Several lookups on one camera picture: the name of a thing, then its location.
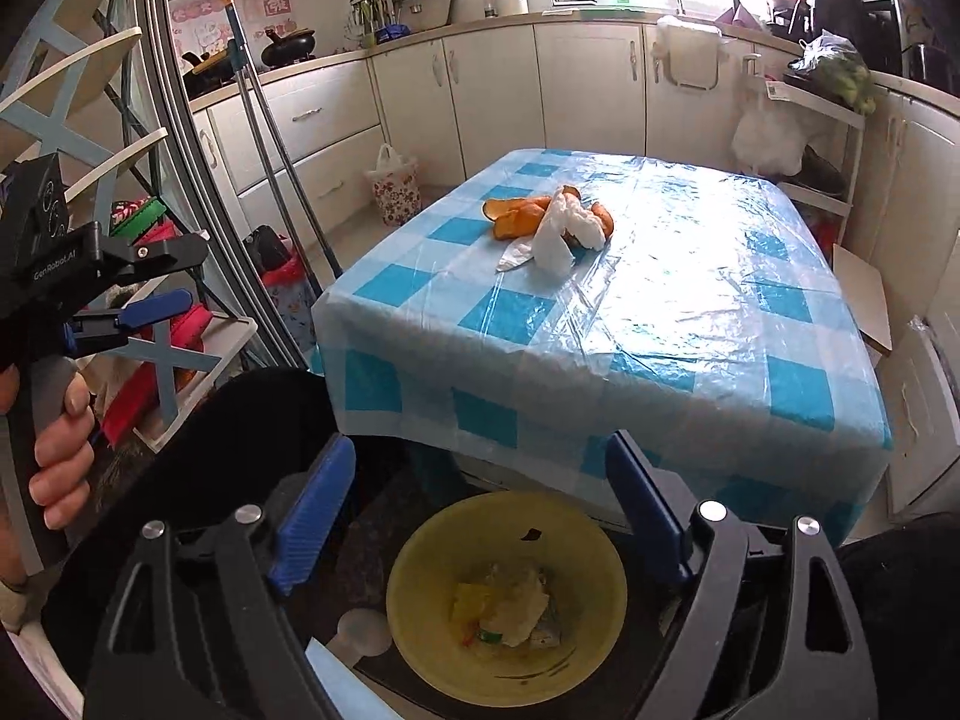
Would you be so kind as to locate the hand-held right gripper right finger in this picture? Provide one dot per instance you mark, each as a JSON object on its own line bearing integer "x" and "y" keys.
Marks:
{"x": 645, "y": 495}

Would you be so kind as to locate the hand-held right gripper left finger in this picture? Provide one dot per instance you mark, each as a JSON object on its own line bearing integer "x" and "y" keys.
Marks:
{"x": 315, "y": 510}

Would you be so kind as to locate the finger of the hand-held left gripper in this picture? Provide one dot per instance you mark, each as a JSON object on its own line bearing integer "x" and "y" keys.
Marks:
{"x": 161, "y": 307}
{"x": 165, "y": 253}

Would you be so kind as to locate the yellow plastic basin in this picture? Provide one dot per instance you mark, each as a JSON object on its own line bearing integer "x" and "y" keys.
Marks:
{"x": 427, "y": 577}

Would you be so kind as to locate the yellow snack packet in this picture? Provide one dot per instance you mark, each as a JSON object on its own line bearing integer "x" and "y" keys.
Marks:
{"x": 474, "y": 601}

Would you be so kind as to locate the white tissue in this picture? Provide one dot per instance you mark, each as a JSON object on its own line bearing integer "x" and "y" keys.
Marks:
{"x": 559, "y": 240}

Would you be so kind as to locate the clear plastic bag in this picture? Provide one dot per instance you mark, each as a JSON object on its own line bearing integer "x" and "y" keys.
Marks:
{"x": 517, "y": 255}

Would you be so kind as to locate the person's left hand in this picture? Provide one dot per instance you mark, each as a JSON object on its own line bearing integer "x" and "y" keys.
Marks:
{"x": 64, "y": 465}

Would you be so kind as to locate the blue and cream shoe rack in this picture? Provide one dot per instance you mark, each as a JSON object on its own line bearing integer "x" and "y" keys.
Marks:
{"x": 169, "y": 367}

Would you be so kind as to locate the black pouch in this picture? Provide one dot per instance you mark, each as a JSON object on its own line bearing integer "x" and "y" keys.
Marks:
{"x": 268, "y": 247}

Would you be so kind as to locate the pile of red green slippers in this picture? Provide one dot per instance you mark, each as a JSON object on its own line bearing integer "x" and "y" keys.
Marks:
{"x": 124, "y": 412}

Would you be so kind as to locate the person's left leg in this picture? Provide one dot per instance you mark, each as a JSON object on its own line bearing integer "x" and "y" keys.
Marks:
{"x": 225, "y": 427}

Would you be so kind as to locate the person's leg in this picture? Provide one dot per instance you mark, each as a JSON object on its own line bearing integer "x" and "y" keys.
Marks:
{"x": 225, "y": 427}
{"x": 907, "y": 615}

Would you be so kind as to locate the floral bucket with red liner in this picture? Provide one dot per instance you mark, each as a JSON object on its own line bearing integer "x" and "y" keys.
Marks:
{"x": 289, "y": 307}

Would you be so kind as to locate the white round plastic piece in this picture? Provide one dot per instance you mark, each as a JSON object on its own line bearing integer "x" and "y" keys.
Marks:
{"x": 364, "y": 634}

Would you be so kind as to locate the blue checked plastic tablecloth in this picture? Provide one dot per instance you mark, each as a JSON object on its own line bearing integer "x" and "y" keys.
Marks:
{"x": 675, "y": 315}

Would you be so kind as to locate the black wok on counter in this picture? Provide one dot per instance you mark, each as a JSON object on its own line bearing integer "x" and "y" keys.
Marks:
{"x": 289, "y": 49}

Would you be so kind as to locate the floral patterned bag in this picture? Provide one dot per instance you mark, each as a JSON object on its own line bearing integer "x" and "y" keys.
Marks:
{"x": 396, "y": 191}

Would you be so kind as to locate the white wrapped panel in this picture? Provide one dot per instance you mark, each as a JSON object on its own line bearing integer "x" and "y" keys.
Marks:
{"x": 922, "y": 420}

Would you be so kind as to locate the person's right leg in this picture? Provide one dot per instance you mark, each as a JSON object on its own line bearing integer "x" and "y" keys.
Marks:
{"x": 907, "y": 615}

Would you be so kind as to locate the cardboard sheet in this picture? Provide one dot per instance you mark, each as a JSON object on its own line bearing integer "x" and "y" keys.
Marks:
{"x": 862, "y": 292}

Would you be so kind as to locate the blue packet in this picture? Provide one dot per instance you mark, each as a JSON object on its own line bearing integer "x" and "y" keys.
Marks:
{"x": 391, "y": 33}

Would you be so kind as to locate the black framed tray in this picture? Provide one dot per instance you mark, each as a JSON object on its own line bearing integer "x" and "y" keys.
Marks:
{"x": 431, "y": 7}

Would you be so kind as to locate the dark round pan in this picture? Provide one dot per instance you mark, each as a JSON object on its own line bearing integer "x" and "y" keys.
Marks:
{"x": 821, "y": 176}

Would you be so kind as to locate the white plastic bag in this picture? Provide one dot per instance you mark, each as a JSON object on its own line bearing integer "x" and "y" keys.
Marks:
{"x": 769, "y": 142}

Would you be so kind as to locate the white trolley rack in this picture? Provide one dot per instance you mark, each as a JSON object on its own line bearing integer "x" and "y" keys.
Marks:
{"x": 851, "y": 165}

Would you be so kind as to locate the cream kitchen base cabinets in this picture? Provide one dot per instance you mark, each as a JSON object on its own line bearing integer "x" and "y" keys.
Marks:
{"x": 585, "y": 90}

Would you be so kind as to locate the white hanging door bin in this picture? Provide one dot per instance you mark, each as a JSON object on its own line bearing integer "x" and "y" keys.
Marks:
{"x": 690, "y": 52}

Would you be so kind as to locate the bag of green vegetables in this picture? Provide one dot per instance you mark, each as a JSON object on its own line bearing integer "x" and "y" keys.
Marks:
{"x": 840, "y": 75}

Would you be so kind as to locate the purple bag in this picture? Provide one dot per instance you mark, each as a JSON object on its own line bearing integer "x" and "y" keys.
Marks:
{"x": 739, "y": 19}

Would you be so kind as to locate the grey sliding door frame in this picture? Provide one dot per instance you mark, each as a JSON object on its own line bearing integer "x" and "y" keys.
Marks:
{"x": 202, "y": 165}

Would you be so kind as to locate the pink wall stickers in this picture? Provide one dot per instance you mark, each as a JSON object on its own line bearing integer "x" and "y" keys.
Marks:
{"x": 202, "y": 26}

